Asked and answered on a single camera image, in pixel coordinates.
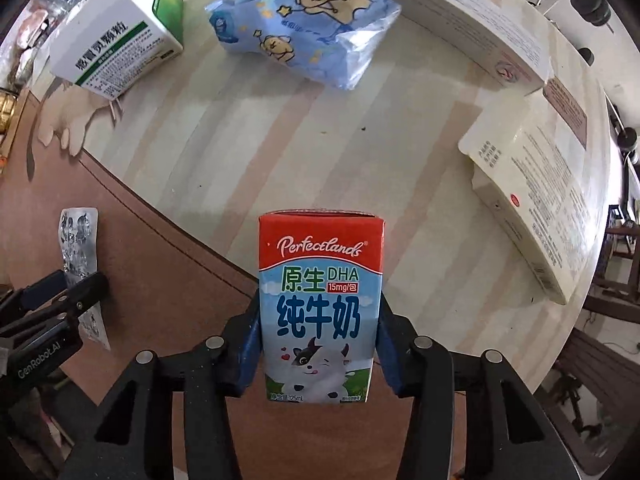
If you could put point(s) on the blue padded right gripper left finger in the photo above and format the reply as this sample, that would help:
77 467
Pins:
131 435

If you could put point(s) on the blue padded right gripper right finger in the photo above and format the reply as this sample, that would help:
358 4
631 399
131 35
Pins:
508 436

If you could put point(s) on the red blue milk carton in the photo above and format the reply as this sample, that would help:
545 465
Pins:
320 288

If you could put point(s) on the cream medicine box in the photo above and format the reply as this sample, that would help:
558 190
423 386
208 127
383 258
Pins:
531 172

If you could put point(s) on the green white medicine box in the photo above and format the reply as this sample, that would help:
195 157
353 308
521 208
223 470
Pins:
105 46

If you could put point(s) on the blue cartoon tissue pack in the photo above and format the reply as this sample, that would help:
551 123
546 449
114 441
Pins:
328 41

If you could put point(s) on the long white box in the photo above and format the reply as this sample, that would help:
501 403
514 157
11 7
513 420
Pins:
488 36

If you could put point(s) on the dark wooden chair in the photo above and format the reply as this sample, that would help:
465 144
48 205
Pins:
614 381

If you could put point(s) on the silver pill blister pack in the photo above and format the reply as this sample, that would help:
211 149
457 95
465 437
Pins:
77 233

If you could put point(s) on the striped beige tablecloth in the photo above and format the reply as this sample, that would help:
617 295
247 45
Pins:
213 140

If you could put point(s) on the brown label patch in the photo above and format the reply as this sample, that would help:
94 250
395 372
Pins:
568 108

